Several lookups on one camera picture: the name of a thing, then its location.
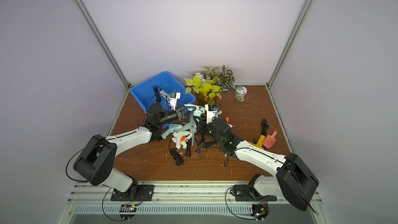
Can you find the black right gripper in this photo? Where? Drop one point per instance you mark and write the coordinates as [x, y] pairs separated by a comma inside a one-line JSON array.
[[210, 125]]

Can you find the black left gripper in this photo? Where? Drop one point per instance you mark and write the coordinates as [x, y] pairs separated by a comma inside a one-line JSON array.
[[178, 115]]

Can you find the white light-blue glue gun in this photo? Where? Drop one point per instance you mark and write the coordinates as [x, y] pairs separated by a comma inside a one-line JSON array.
[[165, 95]]

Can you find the yellow glue gun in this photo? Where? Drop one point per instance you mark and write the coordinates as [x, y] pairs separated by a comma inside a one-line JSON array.
[[259, 142]]

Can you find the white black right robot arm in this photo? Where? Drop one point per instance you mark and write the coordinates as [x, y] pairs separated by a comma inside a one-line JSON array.
[[295, 181]]

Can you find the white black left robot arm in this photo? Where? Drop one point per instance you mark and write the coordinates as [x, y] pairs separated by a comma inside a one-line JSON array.
[[96, 161]]

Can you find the long mint glue gun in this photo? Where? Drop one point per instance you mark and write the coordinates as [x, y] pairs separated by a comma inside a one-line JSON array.
[[191, 126]]

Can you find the white orange glue gun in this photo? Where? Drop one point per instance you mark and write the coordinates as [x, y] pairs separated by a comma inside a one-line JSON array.
[[180, 139]]

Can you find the blue plastic storage box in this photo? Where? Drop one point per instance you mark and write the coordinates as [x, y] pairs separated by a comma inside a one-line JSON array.
[[145, 95]]

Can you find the green leafy potted plant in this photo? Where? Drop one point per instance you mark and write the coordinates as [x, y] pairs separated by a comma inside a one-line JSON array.
[[205, 85]]

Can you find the striped dark leaf plant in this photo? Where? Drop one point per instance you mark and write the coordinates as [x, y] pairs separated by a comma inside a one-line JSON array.
[[226, 80]]

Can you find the small clear glass jar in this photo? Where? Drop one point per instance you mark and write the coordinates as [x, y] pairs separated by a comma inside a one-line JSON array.
[[240, 93]]

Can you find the pink plastic scoop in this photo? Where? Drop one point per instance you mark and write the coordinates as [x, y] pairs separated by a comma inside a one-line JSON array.
[[270, 140]]

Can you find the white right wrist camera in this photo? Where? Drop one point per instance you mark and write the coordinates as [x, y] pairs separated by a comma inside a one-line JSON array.
[[212, 112]]

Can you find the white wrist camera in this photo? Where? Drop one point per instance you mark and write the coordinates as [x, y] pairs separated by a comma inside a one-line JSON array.
[[175, 96], [212, 112]]

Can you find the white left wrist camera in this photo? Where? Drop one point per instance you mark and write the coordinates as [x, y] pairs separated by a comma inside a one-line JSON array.
[[175, 96]]

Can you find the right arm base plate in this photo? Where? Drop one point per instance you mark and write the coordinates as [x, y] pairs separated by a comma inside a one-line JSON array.
[[248, 192]]

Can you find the aluminium front rail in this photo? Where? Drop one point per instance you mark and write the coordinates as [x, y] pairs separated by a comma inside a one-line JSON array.
[[199, 198]]

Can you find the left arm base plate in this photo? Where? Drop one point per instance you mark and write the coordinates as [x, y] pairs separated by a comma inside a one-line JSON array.
[[134, 193]]

